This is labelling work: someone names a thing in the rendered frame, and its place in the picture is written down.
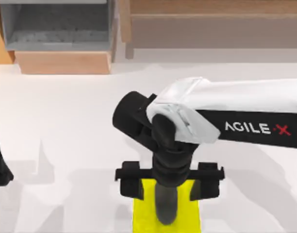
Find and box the flat yellow square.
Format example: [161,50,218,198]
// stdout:
[131,178,202,233]

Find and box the wooden cupboard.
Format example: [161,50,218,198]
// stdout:
[0,4,16,66]

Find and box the pale wooden drawer front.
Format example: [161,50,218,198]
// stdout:
[14,50,113,75]

